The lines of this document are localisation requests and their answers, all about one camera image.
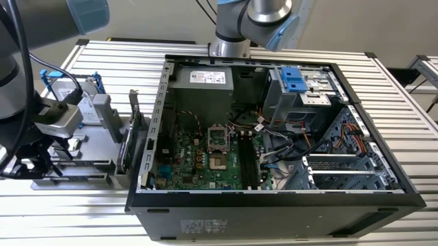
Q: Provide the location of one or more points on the black open PC case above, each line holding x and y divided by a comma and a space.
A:
274, 220

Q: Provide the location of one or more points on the aluminium frame side table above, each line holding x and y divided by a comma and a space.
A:
424, 64

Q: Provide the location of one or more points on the grey power supply unit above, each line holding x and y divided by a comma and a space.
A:
202, 102

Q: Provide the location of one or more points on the black RAM slot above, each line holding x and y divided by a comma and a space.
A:
252, 161
246, 161
242, 161

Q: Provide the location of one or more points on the grey metal drive cage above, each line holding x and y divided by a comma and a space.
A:
284, 107

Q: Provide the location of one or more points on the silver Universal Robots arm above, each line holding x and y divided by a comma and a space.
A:
51, 20

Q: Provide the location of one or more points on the perforated metal disk bay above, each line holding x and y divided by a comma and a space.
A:
342, 169

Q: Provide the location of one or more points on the CPU socket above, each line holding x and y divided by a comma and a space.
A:
218, 162

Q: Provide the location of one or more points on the green motherboard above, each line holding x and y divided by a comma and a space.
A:
191, 159

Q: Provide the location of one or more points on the graphics card with metal bracket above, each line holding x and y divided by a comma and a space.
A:
131, 133

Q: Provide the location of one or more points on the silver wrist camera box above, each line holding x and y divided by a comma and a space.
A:
57, 123

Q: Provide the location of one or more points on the hard disk in blue carrier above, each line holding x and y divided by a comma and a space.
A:
90, 112

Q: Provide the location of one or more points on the silver CPU chip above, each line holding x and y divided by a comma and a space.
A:
75, 144

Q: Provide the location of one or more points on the grey parts rack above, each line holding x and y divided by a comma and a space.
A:
99, 148

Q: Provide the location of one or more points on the black bar behind table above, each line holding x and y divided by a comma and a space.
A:
150, 40

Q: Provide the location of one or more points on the blue plastic drive latch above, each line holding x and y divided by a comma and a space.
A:
293, 79

